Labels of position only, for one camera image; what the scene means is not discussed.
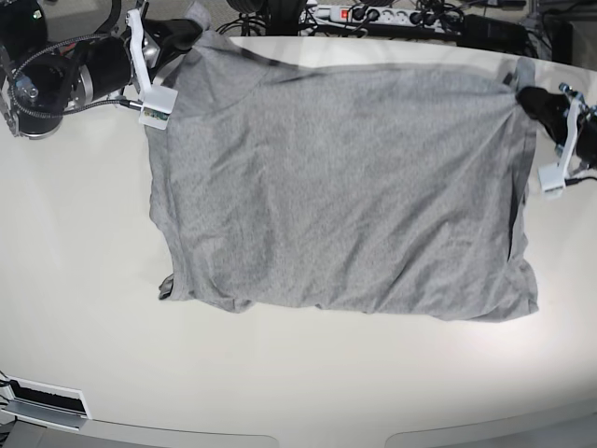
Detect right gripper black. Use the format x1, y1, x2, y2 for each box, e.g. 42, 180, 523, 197
13, 19, 203, 117

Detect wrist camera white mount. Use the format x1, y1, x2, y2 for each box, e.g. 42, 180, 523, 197
537, 83, 596, 198
120, 1, 185, 131

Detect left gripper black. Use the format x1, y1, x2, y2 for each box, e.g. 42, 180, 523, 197
516, 87, 597, 169

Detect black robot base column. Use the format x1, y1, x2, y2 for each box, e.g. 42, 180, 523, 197
267, 0, 305, 36

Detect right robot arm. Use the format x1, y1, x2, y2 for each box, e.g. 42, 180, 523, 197
1, 1, 202, 140

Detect white power strip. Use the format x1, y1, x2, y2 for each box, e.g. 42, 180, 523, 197
300, 1, 465, 35

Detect black power adapter box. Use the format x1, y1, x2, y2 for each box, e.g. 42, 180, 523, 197
456, 15, 528, 54

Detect grey t-shirt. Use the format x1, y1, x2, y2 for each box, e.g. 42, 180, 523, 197
146, 3, 538, 322

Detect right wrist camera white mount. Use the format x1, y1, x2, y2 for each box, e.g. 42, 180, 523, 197
120, 1, 185, 131

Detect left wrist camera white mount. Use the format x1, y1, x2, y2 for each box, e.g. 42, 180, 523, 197
537, 83, 596, 198

